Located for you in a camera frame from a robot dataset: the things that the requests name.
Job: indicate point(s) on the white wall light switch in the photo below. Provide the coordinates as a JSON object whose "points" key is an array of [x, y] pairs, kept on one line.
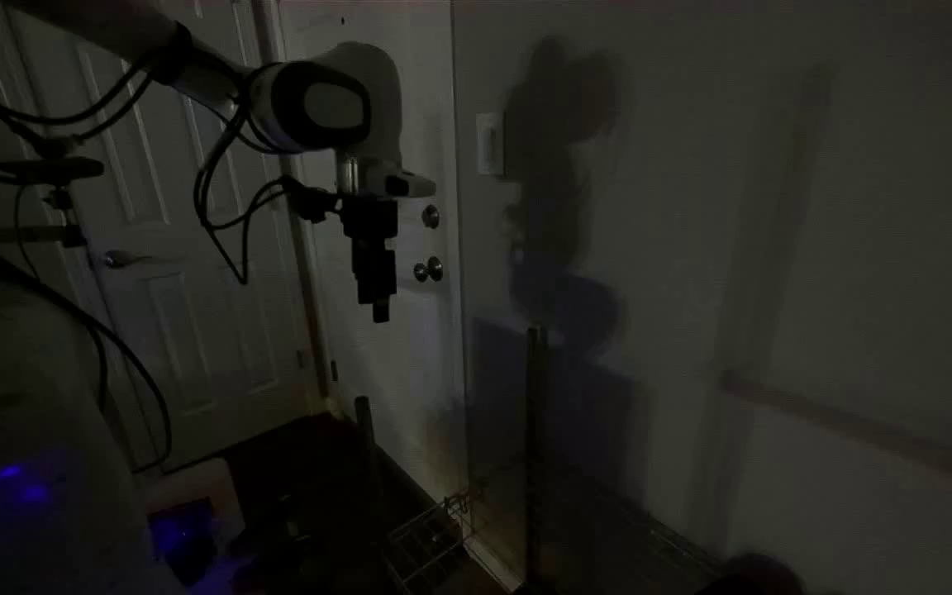
{"points": [[491, 143]]}

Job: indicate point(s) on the lever door handle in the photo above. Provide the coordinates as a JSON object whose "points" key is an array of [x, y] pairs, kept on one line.
{"points": [[122, 261]]}

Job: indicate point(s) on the white panel door with knobs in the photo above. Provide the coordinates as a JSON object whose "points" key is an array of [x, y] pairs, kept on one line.
{"points": [[410, 369]]}

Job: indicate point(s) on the round metal door knob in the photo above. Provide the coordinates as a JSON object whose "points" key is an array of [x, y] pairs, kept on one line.
{"points": [[426, 271]]}

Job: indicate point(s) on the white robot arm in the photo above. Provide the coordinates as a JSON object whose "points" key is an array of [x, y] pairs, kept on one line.
{"points": [[345, 105]]}

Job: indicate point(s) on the wooden wall rail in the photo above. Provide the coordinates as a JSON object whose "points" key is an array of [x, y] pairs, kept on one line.
{"points": [[933, 453]]}

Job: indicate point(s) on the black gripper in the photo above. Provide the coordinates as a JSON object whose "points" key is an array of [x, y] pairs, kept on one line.
{"points": [[372, 226]]}

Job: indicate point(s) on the round metal deadbolt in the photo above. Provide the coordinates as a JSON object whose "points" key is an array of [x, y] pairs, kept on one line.
{"points": [[432, 217]]}

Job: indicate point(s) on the white background panel door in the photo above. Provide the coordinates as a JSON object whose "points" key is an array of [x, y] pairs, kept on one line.
{"points": [[216, 320]]}

